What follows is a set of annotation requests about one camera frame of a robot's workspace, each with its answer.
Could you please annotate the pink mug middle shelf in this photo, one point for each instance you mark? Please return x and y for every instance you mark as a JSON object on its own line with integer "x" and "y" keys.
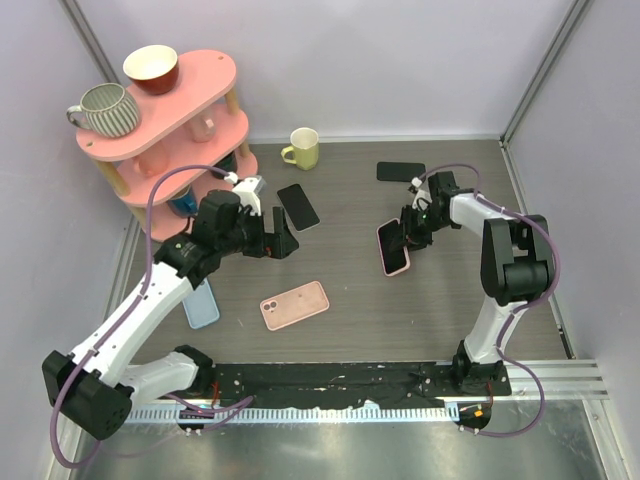
{"x": 151, "y": 162}

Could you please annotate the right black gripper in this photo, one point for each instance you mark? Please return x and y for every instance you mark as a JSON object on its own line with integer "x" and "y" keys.
{"x": 412, "y": 237}

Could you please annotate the white cable duct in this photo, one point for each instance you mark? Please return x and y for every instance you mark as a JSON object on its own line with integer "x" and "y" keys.
{"x": 164, "y": 413}

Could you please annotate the dark green mug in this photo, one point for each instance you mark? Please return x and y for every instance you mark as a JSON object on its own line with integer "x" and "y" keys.
{"x": 228, "y": 163}

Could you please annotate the pink mug upper shelf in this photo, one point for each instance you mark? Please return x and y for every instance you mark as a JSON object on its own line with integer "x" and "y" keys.
{"x": 201, "y": 128}

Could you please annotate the blue mug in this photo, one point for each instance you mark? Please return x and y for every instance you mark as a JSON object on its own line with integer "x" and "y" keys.
{"x": 184, "y": 204}

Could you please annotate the light blue phone case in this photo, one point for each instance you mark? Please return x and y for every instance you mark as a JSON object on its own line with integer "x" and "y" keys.
{"x": 200, "y": 307}

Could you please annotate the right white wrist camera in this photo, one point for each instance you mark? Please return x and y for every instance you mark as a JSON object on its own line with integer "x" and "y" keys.
{"x": 419, "y": 189}

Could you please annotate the grey striped mug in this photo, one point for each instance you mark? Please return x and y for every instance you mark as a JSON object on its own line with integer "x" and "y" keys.
{"x": 107, "y": 109}

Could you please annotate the pink phone case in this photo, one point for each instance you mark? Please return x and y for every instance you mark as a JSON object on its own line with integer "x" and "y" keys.
{"x": 295, "y": 305}
{"x": 397, "y": 272}

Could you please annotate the pink three-tier shelf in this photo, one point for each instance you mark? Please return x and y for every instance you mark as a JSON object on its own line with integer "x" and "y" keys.
{"x": 205, "y": 86}

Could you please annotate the yellow mug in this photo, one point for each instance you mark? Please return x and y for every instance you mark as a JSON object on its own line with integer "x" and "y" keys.
{"x": 303, "y": 151}

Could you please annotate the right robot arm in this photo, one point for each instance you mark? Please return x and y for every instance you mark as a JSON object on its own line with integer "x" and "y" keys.
{"x": 519, "y": 265}

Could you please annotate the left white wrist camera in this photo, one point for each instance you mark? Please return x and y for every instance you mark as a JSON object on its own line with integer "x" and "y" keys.
{"x": 248, "y": 190}

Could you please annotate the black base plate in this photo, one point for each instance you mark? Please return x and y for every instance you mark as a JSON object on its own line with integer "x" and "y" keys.
{"x": 338, "y": 386}

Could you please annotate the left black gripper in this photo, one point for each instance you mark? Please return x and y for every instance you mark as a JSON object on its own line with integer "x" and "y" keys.
{"x": 273, "y": 245}

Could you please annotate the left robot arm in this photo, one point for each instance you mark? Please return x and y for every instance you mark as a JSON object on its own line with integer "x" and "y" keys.
{"x": 178, "y": 267}

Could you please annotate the black phone face up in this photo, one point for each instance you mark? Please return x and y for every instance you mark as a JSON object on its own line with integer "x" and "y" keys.
{"x": 298, "y": 207}

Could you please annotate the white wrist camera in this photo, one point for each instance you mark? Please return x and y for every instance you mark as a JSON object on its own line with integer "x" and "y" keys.
{"x": 419, "y": 189}
{"x": 248, "y": 190}

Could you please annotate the red bowl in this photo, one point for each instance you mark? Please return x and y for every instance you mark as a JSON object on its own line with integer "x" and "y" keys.
{"x": 153, "y": 68}

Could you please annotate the pink mug shelf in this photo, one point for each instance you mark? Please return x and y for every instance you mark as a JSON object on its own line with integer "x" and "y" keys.
{"x": 201, "y": 128}
{"x": 151, "y": 162}

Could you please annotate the black phone case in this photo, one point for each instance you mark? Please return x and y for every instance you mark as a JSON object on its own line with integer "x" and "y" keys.
{"x": 399, "y": 171}

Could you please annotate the aluminium rail frame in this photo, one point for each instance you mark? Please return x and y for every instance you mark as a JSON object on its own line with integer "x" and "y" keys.
{"x": 555, "y": 377}

